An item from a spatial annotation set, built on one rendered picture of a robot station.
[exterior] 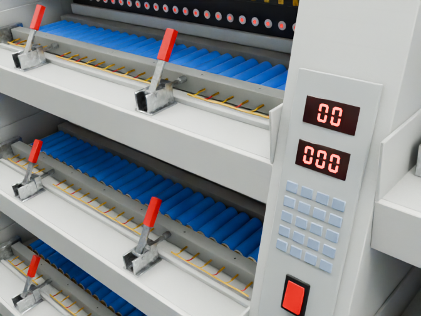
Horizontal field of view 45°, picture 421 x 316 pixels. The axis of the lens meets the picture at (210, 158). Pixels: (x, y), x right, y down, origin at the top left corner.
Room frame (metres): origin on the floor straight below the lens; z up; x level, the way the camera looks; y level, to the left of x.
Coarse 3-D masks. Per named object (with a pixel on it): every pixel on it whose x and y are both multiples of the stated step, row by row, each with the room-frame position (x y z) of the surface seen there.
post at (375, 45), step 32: (320, 0) 0.41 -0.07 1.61; (352, 0) 0.39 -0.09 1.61; (384, 0) 0.38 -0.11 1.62; (416, 0) 0.36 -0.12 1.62; (320, 32) 0.41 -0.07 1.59; (352, 32) 0.39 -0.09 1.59; (384, 32) 0.37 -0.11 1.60; (416, 32) 0.37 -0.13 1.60; (320, 64) 0.40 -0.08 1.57; (352, 64) 0.39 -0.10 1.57; (384, 64) 0.37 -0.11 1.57; (416, 64) 0.38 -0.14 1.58; (288, 96) 0.42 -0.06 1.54; (384, 96) 0.37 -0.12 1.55; (416, 96) 0.39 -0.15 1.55; (288, 128) 0.41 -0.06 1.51; (384, 128) 0.36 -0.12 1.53; (352, 256) 0.37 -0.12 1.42; (384, 256) 0.40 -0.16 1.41; (256, 288) 0.42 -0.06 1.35; (352, 288) 0.36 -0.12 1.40; (384, 288) 0.42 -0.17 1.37
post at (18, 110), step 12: (0, 0) 0.86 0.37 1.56; (12, 0) 0.87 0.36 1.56; (24, 0) 0.89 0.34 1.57; (36, 0) 0.91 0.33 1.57; (60, 0) 0.94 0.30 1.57; (72, 0) 0.96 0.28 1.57; (72, 12) 0.96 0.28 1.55; (0, 96) 0.86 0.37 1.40; (0, 108) 0.86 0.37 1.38; (12, 108) 0.87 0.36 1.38; (24, 108) 0.89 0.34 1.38; (36, 108) 0.91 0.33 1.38; (0, 120) 0.86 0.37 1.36; (12, 120) 0.87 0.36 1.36; (60, 120) 0.95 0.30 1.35; (0, 216) 0.86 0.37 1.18; (0, 228) 0.86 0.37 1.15
